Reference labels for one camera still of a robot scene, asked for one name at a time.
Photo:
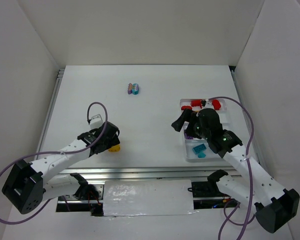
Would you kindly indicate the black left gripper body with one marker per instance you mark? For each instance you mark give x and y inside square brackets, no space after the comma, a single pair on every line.
[112,136]

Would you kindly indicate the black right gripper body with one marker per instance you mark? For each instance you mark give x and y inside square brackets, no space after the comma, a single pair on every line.
[190,120]

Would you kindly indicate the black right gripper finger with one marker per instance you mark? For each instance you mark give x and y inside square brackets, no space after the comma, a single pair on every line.
[184,117]
[191,130]

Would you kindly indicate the purple studded lego brick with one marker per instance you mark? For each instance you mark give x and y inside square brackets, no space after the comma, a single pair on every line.
[187,137]

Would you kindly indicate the yellow round lego piece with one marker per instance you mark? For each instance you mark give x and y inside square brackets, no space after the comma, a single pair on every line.
[115,148]

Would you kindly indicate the red studded lego brick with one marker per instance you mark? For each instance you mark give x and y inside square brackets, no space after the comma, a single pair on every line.
[197,103]

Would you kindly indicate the teal studded lego brick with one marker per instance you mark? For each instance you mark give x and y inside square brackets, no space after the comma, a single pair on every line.
[198,149]

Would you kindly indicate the red flower lego piece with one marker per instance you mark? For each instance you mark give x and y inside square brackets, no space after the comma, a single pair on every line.
[216,104]

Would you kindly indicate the pastel flower lego stack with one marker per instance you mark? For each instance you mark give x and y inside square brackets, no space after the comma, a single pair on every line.
[133,89]

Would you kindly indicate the small teal lego brick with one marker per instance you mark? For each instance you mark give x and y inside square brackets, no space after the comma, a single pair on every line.
[201,155]

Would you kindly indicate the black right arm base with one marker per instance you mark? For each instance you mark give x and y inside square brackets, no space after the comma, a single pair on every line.
[207,196]

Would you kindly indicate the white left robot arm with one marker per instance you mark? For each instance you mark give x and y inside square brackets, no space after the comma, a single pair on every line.
[28,184]

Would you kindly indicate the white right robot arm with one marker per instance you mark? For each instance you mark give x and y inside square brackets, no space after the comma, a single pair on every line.
[272,204]

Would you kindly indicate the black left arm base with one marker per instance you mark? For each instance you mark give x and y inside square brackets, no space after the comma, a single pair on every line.
[86,198]

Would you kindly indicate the white sorting tray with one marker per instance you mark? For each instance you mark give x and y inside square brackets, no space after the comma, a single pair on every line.
[217,146]

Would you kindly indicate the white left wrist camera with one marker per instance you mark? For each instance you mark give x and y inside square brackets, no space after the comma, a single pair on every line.
[96,122]

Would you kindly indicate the aluminium table frame rails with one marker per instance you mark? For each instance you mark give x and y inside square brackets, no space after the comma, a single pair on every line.
[150,147]

